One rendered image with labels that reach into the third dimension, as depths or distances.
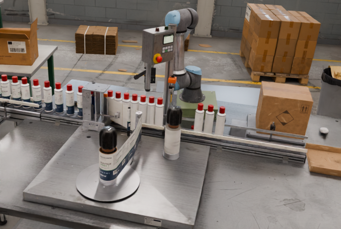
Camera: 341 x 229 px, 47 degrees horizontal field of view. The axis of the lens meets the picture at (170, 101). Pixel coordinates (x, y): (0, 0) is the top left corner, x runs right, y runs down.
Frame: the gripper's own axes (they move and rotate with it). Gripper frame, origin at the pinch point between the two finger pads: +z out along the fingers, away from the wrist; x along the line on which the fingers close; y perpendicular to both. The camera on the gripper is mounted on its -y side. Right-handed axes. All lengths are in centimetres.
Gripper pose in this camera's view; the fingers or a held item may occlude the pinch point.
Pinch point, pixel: (144, 93)
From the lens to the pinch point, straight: 293.8
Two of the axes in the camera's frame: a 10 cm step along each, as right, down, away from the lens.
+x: -0.6, -2.0, 9.8
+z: -0.5, 9.8, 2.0
